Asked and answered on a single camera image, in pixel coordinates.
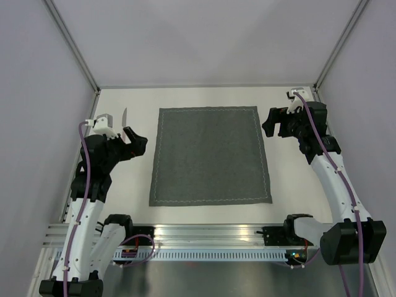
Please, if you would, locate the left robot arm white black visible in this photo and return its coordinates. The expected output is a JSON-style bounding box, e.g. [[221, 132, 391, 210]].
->
[[39, 126, 148, 296]]

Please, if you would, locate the grey cloth napkin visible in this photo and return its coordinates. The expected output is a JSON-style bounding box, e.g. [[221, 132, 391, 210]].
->
[[149, 106, 272, 207]]

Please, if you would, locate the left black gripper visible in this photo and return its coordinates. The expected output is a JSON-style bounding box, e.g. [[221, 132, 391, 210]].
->
[[101, 127, 147, 173]]

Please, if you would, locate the left aluminium frame post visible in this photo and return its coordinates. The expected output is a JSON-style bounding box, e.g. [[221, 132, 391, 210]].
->
[[41, 0, 101, 95]]

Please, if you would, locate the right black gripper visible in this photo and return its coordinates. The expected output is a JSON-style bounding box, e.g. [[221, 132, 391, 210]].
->
[[262, 105, 308, 140]]

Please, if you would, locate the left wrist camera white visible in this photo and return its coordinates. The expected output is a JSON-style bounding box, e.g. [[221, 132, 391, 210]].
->
[[85, 113, 119, 139]]

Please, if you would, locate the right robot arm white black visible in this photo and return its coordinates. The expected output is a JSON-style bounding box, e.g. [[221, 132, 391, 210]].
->
[[262, 101, 387, 265]]

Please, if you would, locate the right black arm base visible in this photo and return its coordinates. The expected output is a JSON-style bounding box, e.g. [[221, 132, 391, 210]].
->
[[256, 226, 306, 247]]

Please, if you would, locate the white slotted cable duct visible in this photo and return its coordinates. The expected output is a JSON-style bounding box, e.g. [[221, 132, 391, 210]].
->
[[54, 249, 288, 261]]

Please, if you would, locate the right aluminium frame post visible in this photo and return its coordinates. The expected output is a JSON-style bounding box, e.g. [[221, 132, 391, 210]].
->
[[313, 0, 371, 92]]

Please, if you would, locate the aluminium front rail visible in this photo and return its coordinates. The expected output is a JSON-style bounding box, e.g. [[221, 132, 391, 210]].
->
[[43, 224, 325, 248]]

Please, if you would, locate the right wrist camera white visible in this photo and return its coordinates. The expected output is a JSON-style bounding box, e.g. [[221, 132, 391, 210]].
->
[[286, 87, 311, 114]]

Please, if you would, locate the aluminium frame post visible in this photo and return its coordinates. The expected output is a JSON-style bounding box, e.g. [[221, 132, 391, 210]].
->
[[41, 0, 101, 95], [313, 0, 371, 92]]

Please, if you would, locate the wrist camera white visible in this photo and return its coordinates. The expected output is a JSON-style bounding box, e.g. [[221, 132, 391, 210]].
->
[[85, 113, 119, 139], [286, 87, 311, 114]]

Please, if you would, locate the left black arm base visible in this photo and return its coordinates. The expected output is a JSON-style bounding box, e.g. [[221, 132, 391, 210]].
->
[[124, 226, 155, 247]]

